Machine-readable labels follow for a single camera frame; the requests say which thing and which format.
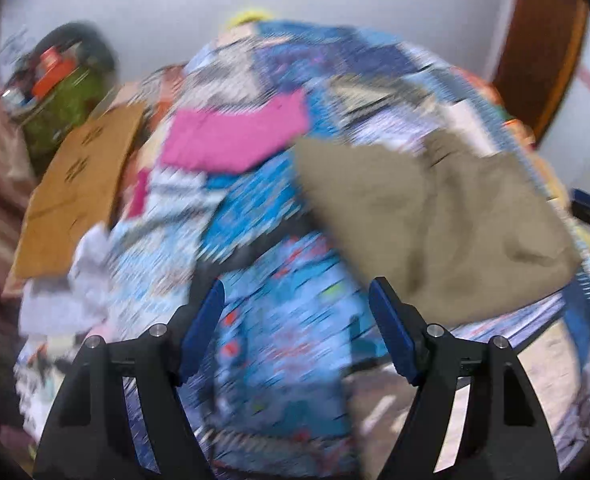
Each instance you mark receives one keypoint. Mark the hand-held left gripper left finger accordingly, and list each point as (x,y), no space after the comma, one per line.
(202,325)

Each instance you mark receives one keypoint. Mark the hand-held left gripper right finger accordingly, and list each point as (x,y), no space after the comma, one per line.
(392,325)

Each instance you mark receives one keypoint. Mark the khaki pants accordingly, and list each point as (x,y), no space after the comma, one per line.
(425,230)

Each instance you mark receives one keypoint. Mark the blue patchwork quilt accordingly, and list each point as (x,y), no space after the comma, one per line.
(285,340)

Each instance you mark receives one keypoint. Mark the white paper sheets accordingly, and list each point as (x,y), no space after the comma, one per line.
(60,290)

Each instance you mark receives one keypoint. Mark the brown wooden door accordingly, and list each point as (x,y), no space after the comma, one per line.
(535,50)

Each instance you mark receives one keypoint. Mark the bamboo lap desk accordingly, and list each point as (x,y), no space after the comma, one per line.
(70,190)

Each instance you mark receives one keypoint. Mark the pink garment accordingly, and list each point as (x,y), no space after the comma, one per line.
(225,135)

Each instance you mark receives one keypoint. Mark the striped orange blanket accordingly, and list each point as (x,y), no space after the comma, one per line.
(160,85)

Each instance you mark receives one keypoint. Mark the green patterned storage bag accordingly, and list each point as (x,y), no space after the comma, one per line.
(60,110)

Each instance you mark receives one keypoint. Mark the grey neck pillow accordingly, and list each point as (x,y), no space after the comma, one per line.
(102,47)

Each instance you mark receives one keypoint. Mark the orange box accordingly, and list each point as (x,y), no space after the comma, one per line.
(50,72)

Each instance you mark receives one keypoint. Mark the yellow foam arch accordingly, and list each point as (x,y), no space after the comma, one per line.
(250,16)

